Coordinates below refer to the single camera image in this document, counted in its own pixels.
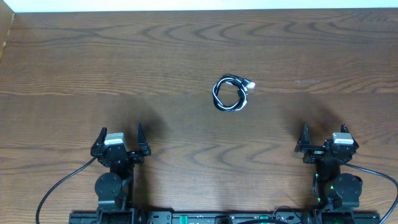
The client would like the black usb cable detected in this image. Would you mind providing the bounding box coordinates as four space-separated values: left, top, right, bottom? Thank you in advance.
212 74 249 112

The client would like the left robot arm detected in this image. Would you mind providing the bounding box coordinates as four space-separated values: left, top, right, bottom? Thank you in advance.
90 123 151 224

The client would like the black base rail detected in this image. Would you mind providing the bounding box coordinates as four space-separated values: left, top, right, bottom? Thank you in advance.
68 209 381 224

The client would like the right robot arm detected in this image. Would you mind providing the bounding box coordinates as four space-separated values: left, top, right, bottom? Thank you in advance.
295 123 363 223

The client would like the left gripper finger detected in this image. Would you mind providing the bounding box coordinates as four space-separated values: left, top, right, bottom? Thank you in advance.
137 123 149 151
91 127 107 151

